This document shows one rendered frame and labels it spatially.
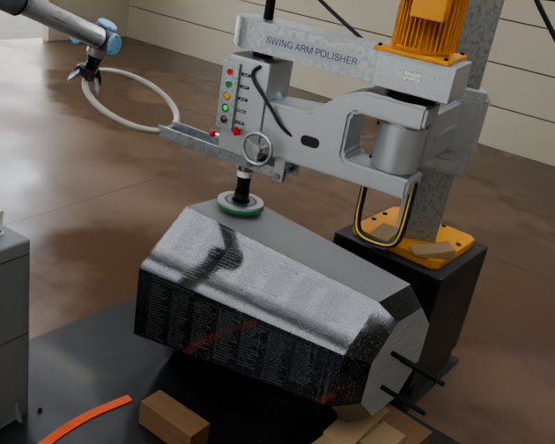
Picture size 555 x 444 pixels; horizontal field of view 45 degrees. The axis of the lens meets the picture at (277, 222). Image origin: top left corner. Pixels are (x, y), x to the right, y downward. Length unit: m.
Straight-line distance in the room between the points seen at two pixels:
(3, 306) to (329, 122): 1.45
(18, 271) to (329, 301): 1.20
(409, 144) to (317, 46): 0.51
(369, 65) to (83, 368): 1.95
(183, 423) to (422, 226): 1.47
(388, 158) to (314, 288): 0.59
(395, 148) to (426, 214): 0.81
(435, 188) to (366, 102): 0.85
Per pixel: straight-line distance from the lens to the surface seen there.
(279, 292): 2.70
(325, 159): 2.72
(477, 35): 3.16
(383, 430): 2.98
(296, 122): 2.74
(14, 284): 2.77
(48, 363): 3.45
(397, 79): 2.53
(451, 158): 3.23
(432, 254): 3.24
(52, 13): 2.74
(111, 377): 3.36
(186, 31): 10.87
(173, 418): 2.98
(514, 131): 8.67
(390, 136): 2.61
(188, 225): 3.02
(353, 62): 2.60
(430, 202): 3.33
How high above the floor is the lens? 2.09
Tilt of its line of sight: 24 degrees down
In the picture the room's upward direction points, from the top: 10 degrees clockwise
